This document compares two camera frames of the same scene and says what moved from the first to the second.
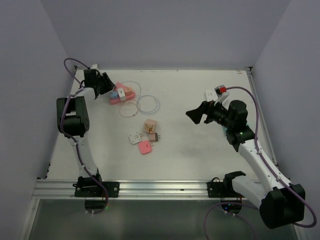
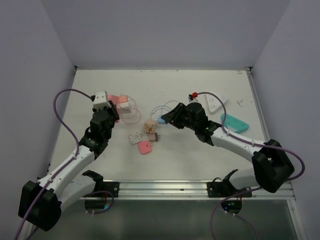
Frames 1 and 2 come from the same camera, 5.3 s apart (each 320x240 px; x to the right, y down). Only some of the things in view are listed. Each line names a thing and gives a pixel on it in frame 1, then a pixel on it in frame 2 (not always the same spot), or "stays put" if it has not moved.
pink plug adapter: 145,146 stays put
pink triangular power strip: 127,96 → 116,100
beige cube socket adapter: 150,126 stays put
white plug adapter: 135,137 stays put
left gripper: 109,85 → 113,110
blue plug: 114,94 → 161,120
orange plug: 128,91 → 122,99
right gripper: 206,108 → 172,117
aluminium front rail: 135,190 stays put
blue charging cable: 148,95 → 162,108
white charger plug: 121,93 → 124,107
